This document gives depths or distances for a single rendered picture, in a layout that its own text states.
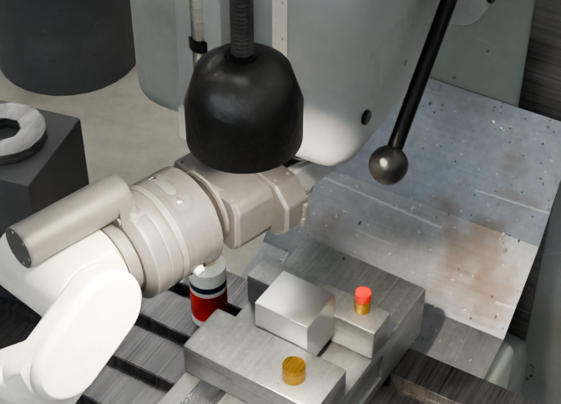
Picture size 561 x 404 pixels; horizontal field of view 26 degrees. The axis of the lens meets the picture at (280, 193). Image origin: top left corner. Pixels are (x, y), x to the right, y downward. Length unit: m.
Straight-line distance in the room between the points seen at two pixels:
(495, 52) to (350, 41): 0.54
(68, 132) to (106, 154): 1.70
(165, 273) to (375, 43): 0.25
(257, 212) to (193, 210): 0.06
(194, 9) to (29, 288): 0.26
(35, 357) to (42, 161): 0.41
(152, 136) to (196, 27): 2.21
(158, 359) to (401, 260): 0.32
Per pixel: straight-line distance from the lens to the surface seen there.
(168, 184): 0.97
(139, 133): 3.06
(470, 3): 1.02
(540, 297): 1.57
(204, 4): 0.83
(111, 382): 1.31
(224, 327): 1.20
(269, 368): 1.16
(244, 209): 0.98
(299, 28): 0.85
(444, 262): 1.44
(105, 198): 0.93
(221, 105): 0.70
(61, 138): 1.31
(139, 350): 1.33
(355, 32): 0.85
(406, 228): 1.45
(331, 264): 1.31
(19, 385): 0.92
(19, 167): 1.28
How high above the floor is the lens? 1.92
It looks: 42 degrees down
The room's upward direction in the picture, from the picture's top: straight up
